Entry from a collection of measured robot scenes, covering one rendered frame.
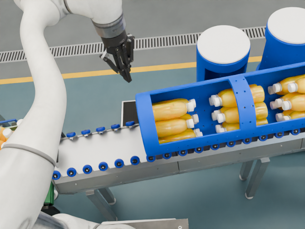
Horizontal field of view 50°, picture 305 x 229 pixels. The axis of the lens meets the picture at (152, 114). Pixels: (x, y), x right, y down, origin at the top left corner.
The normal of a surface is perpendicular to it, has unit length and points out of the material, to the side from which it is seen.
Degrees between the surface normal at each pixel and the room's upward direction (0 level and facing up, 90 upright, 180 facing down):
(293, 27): 0
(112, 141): 0
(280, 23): 0
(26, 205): 63
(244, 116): 49
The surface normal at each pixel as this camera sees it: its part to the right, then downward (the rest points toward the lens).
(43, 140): 0.66, -0.45
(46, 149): 0.81, -0.34
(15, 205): 0.60, -0.24
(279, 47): -0.64, 0.69
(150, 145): 0.10, 0.59
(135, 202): -0.11, -0.54
